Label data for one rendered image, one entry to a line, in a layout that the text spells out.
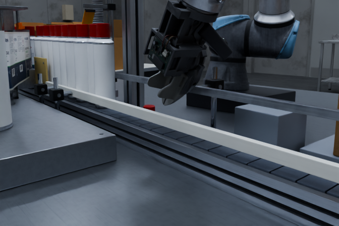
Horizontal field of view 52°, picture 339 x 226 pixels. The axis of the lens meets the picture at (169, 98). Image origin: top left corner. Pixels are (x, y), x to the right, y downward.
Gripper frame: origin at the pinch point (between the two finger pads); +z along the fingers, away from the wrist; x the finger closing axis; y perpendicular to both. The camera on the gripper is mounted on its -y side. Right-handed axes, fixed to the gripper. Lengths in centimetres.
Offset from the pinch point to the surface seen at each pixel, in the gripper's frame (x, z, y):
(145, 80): -11.4, 4.1, -2.7
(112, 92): -18.1, 12.3, 0.2
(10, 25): -68, 22, 9
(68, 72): -35.2, 18.2, 3.3
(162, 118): 4.6, 0.2, 4.9
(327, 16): -319, 129, -751
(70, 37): -40.1, 9.7, 2.2
